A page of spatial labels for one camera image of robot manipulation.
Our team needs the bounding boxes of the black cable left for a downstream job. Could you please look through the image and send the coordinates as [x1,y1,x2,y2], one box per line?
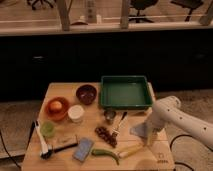
[0,129,22,169]

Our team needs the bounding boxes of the white handled brush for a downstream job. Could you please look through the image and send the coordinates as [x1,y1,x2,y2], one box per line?
[34,120,49,158]

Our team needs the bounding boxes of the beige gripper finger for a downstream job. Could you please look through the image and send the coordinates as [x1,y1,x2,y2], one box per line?
[146,133,156,146]

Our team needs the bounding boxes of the black cable right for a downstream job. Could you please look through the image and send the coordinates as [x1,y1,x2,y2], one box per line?
[169,133,213,171]

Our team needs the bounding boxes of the white cup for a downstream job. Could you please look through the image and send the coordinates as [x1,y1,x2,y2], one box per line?
[68,105,84,123]

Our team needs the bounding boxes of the wooden block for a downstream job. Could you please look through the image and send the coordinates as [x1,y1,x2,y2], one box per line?
[53,135,77,149]

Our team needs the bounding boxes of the black handled knife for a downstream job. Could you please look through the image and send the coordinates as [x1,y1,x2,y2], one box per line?
[40,143,78,159]

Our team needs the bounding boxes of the green plastic cup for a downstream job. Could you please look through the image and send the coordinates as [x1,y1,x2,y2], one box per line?
[40,121,55,138]

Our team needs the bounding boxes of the orange bowl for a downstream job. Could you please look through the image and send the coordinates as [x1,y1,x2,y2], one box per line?
[45,97,69,121]

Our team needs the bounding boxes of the brown grape bunch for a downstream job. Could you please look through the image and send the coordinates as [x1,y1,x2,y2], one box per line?
[95,126,117,148]

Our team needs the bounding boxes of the metal spoon black handle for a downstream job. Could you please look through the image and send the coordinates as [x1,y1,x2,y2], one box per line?
[112,112,127,137]

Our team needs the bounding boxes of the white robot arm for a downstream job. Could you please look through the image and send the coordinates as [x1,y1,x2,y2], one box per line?
[145,96,213,149]

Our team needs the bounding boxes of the blue-grey towel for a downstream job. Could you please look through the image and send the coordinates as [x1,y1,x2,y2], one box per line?
[130,123,147,138]

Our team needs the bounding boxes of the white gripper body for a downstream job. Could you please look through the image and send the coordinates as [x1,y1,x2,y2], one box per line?
[145,111,165,136]

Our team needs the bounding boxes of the green plastic tray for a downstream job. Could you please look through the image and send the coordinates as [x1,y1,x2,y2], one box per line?
[99,76,153,110]

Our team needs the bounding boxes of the egg in orange bowl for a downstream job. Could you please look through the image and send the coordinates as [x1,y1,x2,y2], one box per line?
[49,101,62,112]

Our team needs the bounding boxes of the black cable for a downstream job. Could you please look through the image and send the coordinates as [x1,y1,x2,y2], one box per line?
[169,133,213,171]
[0,129,22,169]

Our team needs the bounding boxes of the blue sponge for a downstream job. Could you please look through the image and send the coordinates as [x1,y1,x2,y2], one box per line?
[73,137,94,162]

